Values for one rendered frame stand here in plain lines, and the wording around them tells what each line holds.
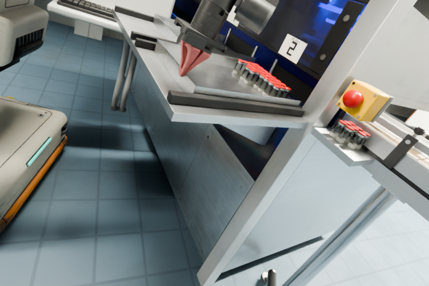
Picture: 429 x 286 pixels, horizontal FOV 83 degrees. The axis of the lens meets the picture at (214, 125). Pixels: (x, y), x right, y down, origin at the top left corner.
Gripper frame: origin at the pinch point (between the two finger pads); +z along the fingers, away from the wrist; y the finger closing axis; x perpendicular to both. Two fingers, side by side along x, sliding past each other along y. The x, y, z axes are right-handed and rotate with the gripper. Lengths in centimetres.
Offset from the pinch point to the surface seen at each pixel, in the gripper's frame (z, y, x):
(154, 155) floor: 85, 48, 75
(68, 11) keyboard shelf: 15, -20, 69
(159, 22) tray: 0.4, 6.8, 47.4
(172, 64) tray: 1.2, 0.2, 6.5
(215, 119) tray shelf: 3.4, 6.0, -10.7
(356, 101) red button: -13.6, 31.2, -17.6
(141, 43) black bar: 2.9, -4.2, 20.1
